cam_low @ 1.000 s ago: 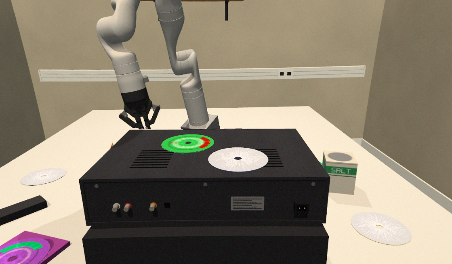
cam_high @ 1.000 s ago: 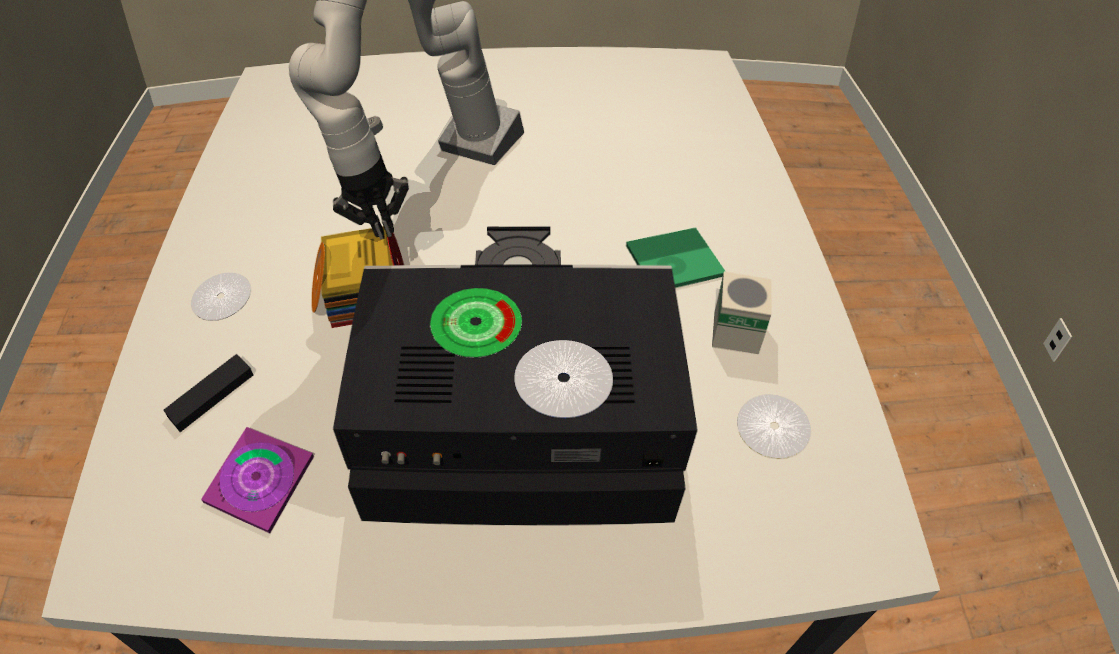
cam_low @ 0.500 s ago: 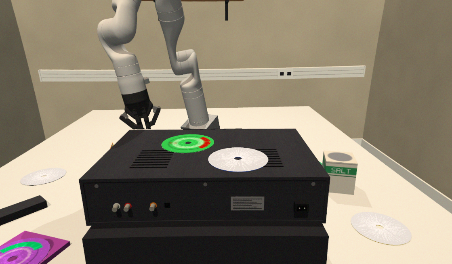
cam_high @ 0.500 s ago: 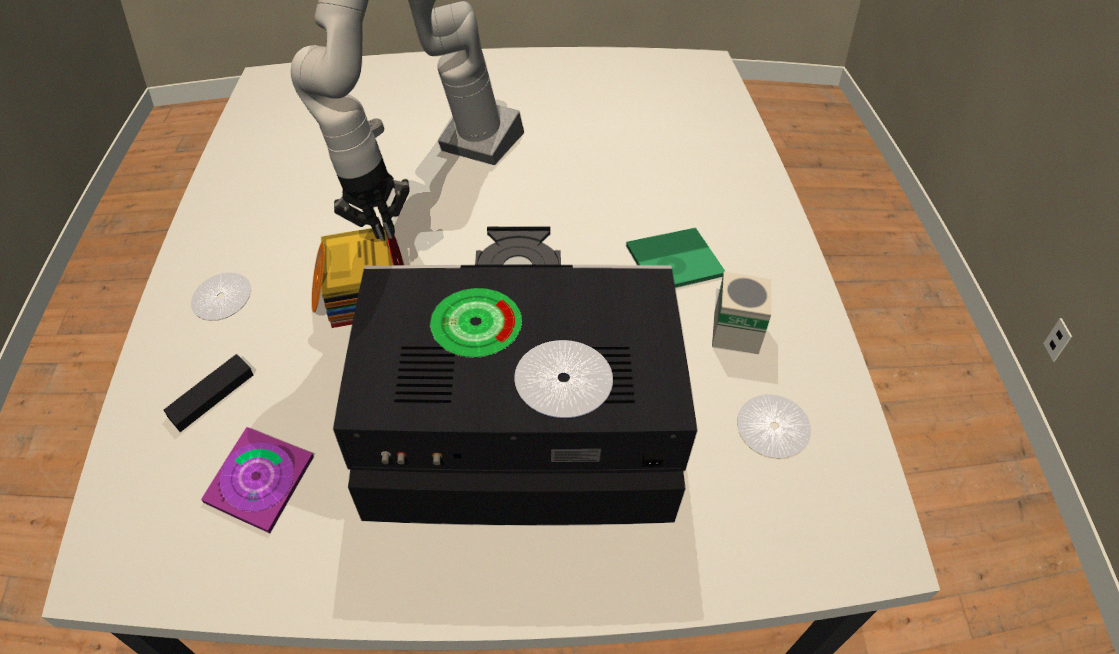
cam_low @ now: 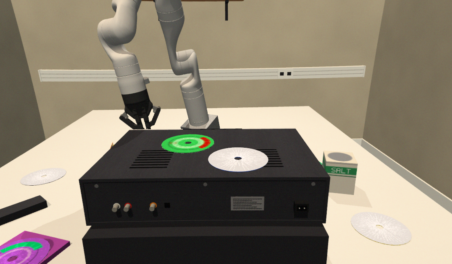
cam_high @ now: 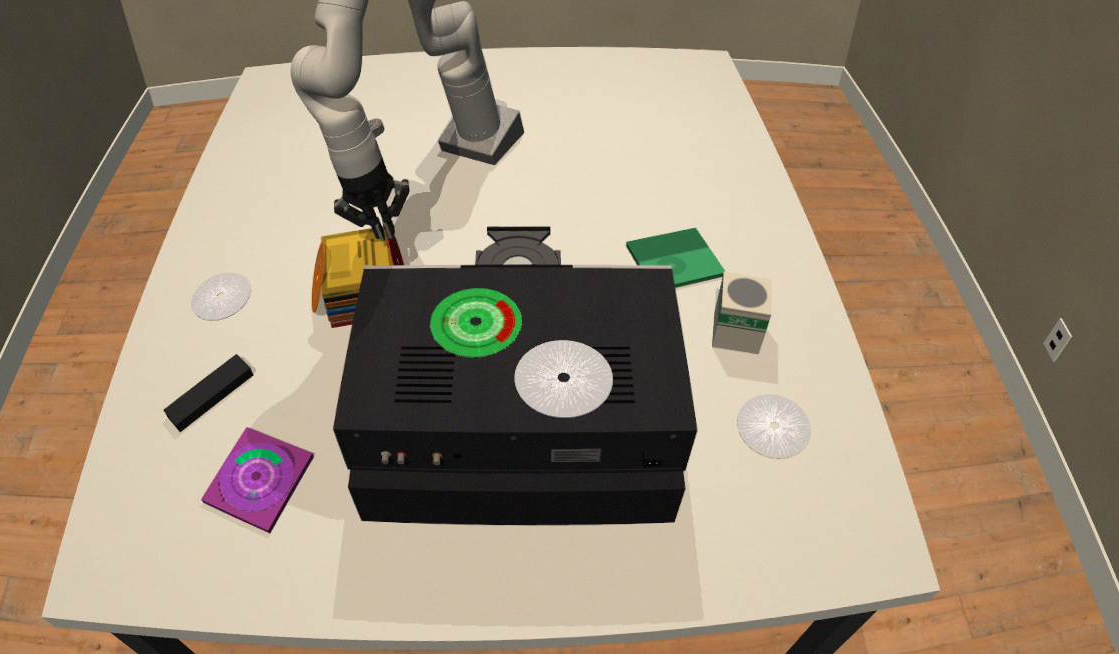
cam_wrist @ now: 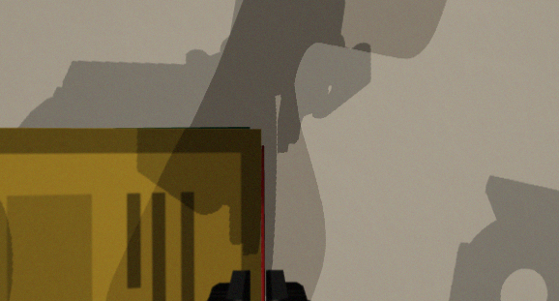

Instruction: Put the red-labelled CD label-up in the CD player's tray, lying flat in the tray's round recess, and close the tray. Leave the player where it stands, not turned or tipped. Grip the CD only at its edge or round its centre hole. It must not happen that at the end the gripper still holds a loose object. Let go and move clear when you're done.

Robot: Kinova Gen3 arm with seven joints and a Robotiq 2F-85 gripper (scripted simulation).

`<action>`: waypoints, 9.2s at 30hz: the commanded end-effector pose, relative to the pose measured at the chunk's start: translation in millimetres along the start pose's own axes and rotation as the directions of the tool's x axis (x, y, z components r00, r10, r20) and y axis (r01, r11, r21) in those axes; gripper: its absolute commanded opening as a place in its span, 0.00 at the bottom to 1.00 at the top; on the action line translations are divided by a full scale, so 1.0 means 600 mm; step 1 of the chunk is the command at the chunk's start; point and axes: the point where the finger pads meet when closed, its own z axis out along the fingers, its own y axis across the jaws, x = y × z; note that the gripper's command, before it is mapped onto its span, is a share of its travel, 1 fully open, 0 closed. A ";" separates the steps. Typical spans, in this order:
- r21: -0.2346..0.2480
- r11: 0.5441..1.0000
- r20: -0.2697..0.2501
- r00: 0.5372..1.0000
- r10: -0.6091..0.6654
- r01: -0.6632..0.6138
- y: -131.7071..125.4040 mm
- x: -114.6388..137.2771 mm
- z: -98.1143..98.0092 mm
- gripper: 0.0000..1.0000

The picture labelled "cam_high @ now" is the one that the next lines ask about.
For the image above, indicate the beige salt container with green label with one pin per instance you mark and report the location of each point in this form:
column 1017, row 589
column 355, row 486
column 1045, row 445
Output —
column 741, row 323

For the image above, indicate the silver cd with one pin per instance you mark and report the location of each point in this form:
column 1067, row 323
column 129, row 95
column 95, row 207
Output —
column 206, row 305
column 590, row 383
column 789, row 439

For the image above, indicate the green cd with red label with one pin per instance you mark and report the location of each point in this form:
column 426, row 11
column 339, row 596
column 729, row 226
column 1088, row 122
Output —
column 451, row 328

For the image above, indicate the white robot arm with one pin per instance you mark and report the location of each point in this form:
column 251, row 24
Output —
column 333, row 72

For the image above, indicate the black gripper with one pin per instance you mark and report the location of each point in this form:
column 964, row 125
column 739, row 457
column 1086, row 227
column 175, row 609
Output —
column 373, row 197

